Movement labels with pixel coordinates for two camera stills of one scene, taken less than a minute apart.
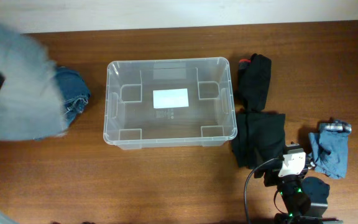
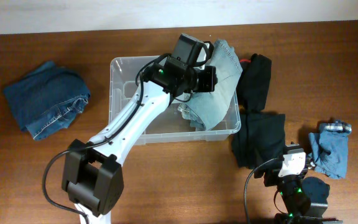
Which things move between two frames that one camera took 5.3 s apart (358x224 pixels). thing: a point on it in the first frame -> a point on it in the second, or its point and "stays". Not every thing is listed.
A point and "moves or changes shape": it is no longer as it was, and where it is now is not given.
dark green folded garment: x=258 y=137 stays
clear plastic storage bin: x=158 y=103 moves or changes shape
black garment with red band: x=254 y=76 stays
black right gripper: x=270 y=173 stays
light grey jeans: x=28 y=106 -> x=207 y=109
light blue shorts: x=329 y=148 stays
